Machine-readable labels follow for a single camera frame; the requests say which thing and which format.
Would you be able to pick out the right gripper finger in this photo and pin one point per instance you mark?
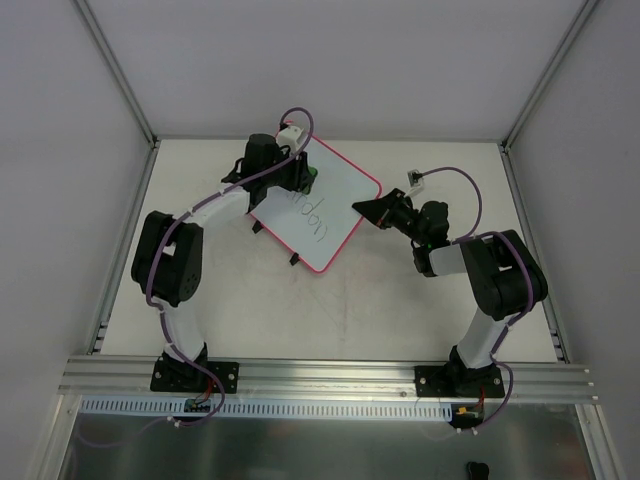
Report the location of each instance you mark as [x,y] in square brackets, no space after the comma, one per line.
[379,205]
[375,218]

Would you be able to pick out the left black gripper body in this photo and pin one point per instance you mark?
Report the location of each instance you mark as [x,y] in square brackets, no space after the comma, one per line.
[298,175]

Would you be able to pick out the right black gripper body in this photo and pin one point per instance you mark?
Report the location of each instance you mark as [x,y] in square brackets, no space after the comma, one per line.
[392,210]

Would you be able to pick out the green whiteboard eraser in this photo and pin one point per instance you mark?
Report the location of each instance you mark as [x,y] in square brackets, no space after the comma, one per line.
[312,175]

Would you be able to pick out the pink framed whiteboard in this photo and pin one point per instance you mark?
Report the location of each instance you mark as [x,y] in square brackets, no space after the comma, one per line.
[318,225]

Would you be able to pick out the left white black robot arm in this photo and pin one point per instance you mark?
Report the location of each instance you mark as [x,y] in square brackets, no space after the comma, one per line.
[168,259]

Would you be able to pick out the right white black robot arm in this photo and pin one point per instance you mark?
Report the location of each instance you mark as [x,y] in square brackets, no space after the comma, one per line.
[505,280]

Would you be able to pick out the black whiteboard clip left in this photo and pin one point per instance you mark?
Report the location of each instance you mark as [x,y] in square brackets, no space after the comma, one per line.
[257,227]

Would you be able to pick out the black whiteboard clip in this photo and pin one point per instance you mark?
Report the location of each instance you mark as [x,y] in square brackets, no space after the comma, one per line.
[257,227]
[295,260]

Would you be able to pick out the black whiteboard clip right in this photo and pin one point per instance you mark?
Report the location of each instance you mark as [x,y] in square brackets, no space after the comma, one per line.
[295,260]

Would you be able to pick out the small black object bottom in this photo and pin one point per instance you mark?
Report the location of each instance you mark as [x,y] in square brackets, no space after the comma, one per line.
[478,471]

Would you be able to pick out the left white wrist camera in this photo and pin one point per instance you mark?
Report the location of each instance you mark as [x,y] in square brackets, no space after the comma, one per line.
[291,136]

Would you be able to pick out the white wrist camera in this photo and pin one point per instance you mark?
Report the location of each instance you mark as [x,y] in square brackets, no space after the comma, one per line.
[291,136]
[416,183]

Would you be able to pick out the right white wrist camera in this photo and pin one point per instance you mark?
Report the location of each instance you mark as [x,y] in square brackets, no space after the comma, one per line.
[416,183]

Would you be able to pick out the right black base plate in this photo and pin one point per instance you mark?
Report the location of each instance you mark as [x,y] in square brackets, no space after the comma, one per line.
[445,381]

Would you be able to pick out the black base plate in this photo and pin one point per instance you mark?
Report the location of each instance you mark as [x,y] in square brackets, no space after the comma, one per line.
[173,376]
[445,381]

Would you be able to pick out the left aluminium frame post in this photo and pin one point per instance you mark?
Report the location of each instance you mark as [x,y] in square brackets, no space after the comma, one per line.
[107,54]

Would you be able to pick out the aluminium frame post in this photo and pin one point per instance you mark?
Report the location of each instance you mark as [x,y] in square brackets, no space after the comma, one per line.
[107,54]
[578,23]

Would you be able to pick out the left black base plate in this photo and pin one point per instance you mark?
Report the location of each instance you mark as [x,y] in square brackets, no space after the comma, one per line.
[173,376]

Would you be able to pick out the right aluminium frame post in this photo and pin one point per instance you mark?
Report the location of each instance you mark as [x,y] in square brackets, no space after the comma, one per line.
[578,23]

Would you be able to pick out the white slotted cable duct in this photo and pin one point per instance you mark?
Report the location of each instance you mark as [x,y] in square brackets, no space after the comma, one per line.
[263,408]

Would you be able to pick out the aluminium mounting rail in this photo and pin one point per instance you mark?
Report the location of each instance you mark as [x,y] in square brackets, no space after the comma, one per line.
[557,383]

